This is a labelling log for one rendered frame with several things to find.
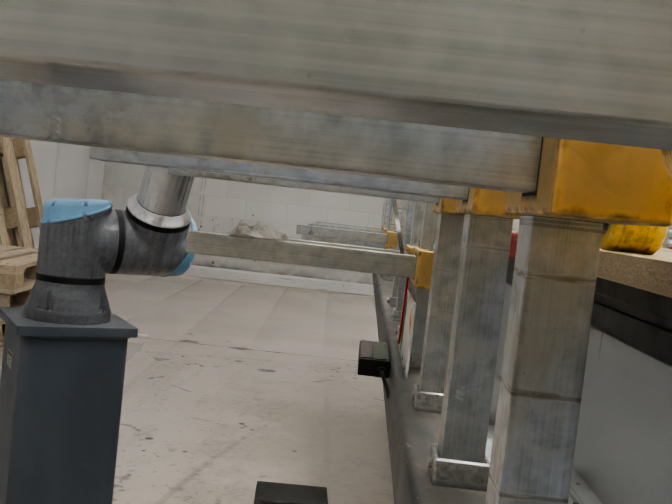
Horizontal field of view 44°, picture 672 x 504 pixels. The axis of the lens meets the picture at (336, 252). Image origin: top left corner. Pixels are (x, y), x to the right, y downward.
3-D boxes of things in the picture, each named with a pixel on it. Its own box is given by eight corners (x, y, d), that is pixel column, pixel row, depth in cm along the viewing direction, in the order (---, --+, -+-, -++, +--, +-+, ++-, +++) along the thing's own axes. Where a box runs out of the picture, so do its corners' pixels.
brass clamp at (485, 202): (464, 212, 59) (472, 141, 58) (445, 212, 72) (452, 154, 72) (551, 222, 59) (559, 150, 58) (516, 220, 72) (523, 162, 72)
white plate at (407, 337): (403, 378, 109) (411, 303, 108) (395, 346, 135) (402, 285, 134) (407, 379, 109) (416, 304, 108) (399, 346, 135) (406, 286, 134)
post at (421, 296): (405, 384, 117) (444, 43, 115) (404, 379, 121) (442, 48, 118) (430, 387, 117) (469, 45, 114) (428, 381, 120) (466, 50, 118)
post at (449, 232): (410, 478, 92) (460, 46, 90) (408, 469, 96) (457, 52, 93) (441, 482, 92) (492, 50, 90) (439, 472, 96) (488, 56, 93)
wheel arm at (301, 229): (295, 236, 263) (296, 223, 263) (296, 236, 266) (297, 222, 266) (431, 251, 262) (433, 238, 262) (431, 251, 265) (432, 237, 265)
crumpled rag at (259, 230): (219, 234, 111) (221, 217, 111) (227, 233, 118) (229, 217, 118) (284, 241, 111) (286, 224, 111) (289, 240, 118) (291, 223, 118)
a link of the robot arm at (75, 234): (29, 268, 190) (36, 192, 189) (104, 272, 199) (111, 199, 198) (42, 276, 177) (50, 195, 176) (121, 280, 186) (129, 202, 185)
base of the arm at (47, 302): (31, 323, 175) (35, 277, 174) (16, 309, 191) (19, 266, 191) (120, 325, 185) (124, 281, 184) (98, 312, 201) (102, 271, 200)
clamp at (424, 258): (414, 288, 109) (418, 250, 109) (409, 279, 123) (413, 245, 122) (457, 292, 109) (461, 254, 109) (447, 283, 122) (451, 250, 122)
